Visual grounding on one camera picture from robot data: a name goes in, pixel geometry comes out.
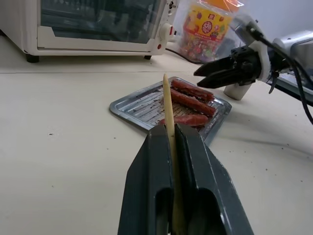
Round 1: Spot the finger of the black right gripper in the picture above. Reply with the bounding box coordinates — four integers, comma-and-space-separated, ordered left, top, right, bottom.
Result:
197, 67, 242, 88
193, 56, 237, 76

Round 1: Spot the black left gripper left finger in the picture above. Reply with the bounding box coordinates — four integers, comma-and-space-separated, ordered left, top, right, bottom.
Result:
116, 124, 176, 235

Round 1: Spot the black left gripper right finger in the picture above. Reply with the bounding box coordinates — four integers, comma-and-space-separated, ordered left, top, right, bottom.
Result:
174, 123, 255, 235

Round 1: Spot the wooden skewer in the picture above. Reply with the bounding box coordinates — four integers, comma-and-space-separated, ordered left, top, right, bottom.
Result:
163, 73, 186, 235

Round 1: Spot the white cup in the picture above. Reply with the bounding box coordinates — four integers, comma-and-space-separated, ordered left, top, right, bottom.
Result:
223, 82, 249, 100

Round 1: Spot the red grilled sausage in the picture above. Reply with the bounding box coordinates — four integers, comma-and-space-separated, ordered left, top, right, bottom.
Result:
159, 115, 209, 127
170, 88, 216, 117
170, 78, 215, 101

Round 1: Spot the silver metal baking tray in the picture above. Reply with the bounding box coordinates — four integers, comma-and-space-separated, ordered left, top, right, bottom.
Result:
109, 76, 232, 147

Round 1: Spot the clear bag of colourful candy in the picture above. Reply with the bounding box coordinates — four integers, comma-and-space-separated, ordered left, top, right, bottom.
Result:
176, 0, 245, 63

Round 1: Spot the grey flat panel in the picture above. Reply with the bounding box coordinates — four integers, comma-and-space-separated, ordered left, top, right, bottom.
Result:
273, 70, 313, 106

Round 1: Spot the white oven knob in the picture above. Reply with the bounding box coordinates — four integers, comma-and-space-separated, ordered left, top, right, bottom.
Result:
156, 23, 177, 44

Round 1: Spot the white toaster oven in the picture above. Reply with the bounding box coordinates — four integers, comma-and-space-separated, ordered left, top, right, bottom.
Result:
0, 0, 180, 63

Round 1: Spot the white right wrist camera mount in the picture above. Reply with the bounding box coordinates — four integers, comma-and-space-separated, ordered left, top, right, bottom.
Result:
231, 11, 272, 83

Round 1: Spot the black oven power cable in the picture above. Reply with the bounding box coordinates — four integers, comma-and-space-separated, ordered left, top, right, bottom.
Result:
165, 47, 203, 65

